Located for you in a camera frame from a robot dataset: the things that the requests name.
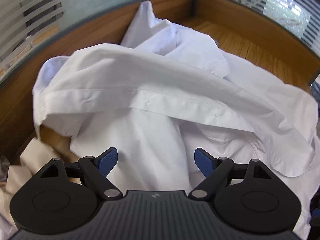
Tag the white dress shirt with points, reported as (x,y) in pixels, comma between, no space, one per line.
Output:
(150,80)

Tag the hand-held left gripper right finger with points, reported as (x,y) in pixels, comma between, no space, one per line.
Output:
(205,162)

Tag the beige garment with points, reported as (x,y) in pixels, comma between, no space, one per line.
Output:
(35,155)

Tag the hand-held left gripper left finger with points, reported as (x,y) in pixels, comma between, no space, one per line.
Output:
(108,160)

